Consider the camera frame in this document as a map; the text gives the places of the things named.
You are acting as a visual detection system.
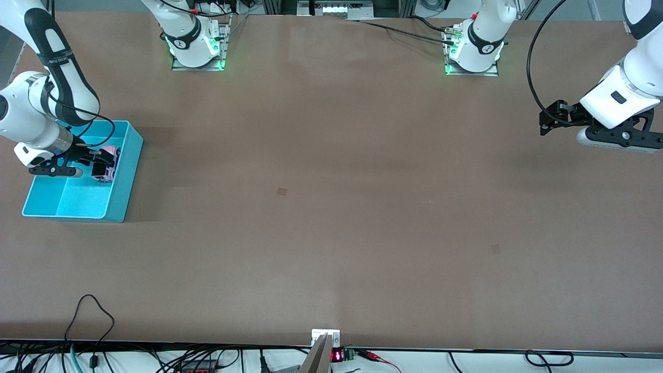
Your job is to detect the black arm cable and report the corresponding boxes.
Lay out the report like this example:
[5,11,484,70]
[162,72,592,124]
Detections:
[44,78,116,152]
[526,0,586,126]

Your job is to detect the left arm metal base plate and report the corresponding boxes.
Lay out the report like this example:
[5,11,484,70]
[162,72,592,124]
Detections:
[443,26,500,77]

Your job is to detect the red clip wire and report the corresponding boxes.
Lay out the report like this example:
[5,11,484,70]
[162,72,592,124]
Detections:
[357,350,402,373]

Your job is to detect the thin black looped cable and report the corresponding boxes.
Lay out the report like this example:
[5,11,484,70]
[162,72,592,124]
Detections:
[63,294,116,358]

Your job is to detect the long black table cable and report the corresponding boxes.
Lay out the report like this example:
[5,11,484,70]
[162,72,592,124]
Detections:
[357,20,456,45]

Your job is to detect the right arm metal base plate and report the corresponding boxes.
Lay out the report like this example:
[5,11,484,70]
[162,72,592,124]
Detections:
[171,16,232,71]

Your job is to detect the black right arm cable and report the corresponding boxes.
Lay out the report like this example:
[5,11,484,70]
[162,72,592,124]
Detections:
[44,78,116,152]

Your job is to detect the turquoise plastic bin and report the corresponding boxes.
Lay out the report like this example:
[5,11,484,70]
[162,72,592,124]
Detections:
[22,120,144,223]

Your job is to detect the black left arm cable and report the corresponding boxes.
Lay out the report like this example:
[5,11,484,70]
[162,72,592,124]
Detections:
[526,0,586,126]

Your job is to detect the black coiled cable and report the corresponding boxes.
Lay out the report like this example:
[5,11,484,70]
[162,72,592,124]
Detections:
[525,350,574,367]

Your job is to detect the grey table edge camera mount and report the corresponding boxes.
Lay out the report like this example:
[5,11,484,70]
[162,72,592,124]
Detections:
[299,329,341,373]

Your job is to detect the pink jeep toy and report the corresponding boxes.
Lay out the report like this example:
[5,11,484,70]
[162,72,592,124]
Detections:
[95,147,121,183]

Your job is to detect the white lit control box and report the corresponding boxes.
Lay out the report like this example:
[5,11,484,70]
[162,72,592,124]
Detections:
[298,0,373,19]

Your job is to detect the short black table cable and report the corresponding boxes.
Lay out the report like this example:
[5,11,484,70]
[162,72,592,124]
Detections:
[411,16,452,33]

